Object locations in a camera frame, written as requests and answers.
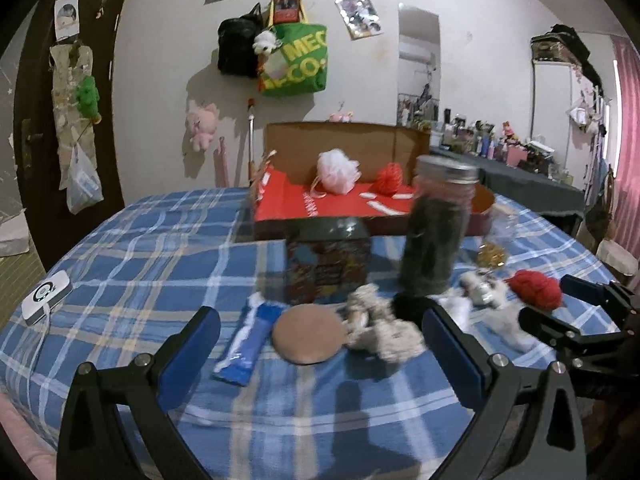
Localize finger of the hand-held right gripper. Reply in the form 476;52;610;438
560;274;640;311
518;306;626;356

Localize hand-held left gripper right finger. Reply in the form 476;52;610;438
421;305;587;480

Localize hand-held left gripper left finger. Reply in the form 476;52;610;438
57;306;222;480

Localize red yarn ball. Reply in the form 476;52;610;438
509;270;563;311

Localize blue and white packet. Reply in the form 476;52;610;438
212;292;287;387

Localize grey and white rope toy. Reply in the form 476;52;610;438
345;283;426;363

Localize black fluffy scrunchie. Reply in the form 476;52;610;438
390;294;438;328

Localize brown round pad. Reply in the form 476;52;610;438
271;305;349;364

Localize cardboard box with red lining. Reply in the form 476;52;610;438
248;121;432;241

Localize blue plaid blanket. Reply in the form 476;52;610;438
0;187;621;480

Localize dark desk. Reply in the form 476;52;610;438
430;145;586;221

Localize glass jar with dark contents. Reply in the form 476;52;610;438
398;155;480;297

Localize pink curtain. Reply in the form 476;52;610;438
612;37;640;271

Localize colourful printed tin box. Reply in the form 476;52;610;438
284;216;373;306

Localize white power bank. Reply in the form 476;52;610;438
21;270;74;321

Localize row of bottles and figurines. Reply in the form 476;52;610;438
432;107;561;171

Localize red bath pouf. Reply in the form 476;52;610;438
376;164;404;196

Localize white plastic bag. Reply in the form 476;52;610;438
66;142;104;215

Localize white bath pouf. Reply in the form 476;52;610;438
317;149;362;195

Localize patterned storage box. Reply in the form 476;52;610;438
531;32;583;66

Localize beige hanging cloth organiser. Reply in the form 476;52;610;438
48;42;96;191

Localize green plush toy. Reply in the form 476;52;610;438
76;76;101;121

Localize dark wooden door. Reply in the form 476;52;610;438
15;0;133;256

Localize green tote bag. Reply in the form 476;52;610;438
257;0;329;97

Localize black bag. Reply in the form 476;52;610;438
217;2;266;78

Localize white hanging plush toy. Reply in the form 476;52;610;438
252;29;278;56

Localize glossy photo poster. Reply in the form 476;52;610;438
335;0;383;41

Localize red box in tote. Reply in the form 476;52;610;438
272;0;301;25

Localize white photo card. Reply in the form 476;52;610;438
53;0;82;41

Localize white cable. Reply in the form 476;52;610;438
30;302;53;356

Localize wall mirror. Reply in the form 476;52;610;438
397;2;442;128

